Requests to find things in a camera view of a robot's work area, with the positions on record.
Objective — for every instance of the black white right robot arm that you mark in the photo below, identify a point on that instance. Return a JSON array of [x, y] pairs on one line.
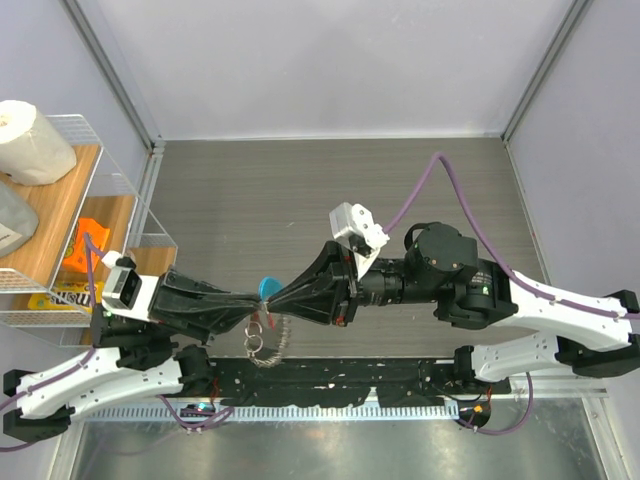
[[592, 336]]

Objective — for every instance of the slotted white cable duct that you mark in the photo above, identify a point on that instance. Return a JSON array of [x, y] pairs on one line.
[[369, 411]]

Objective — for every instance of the orange candy box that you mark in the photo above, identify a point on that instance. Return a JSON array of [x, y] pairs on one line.
[[88, 237]]

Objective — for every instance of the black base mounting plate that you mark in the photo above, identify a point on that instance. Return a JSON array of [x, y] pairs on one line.
[[343, 382]]

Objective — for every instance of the yellow m&m's bag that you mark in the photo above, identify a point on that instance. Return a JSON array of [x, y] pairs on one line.
[[67, 296]]

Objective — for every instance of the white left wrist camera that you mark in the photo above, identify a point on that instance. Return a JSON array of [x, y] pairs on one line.
[[126, 293]]

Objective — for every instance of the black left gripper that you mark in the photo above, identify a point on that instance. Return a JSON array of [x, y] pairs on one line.
[[197, 307]]

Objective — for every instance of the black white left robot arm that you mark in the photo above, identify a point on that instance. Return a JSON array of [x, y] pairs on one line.
[[150, 334]]

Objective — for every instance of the white wire wooden shelf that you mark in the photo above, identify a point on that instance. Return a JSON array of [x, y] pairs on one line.
[[33, 278]]

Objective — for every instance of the white paper towel roll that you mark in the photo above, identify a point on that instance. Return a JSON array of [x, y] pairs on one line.
[[33, 152]]

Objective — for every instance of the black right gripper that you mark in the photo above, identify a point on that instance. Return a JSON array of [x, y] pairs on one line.
[[333, 283]]

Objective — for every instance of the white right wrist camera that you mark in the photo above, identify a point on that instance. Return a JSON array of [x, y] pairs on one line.
[[354, 227]]

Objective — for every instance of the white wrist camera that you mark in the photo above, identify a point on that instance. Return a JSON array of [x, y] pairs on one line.
[[354, 227], [126, 293]]

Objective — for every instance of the blue key tag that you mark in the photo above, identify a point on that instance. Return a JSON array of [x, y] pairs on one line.
[[268, 287]]

